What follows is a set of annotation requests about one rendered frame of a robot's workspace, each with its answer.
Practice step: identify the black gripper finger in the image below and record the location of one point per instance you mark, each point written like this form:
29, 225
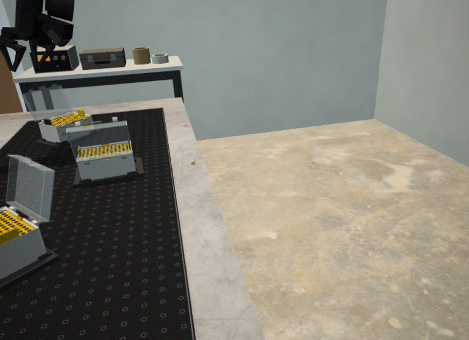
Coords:
49, 50
20, 50

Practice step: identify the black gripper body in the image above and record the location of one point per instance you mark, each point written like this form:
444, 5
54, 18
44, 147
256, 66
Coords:
12, 34

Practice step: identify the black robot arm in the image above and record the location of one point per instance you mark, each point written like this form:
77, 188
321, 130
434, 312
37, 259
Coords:
59, 31

